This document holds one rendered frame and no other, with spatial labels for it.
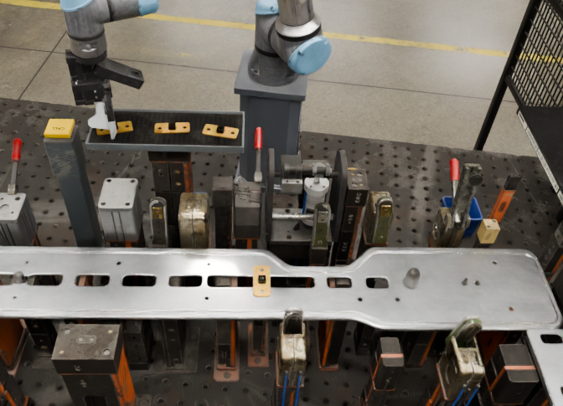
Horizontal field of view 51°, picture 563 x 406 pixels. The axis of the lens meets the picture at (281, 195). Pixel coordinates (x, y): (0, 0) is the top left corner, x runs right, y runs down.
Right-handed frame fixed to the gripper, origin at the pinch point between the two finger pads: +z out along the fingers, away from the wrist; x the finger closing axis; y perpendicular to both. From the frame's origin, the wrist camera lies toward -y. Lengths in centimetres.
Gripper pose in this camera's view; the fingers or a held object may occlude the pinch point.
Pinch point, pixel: (113, 122)
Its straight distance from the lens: 148.3
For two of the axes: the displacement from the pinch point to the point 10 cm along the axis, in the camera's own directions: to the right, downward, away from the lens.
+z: -0.6, 7.0, 7.1
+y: -9.6, 1.7, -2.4
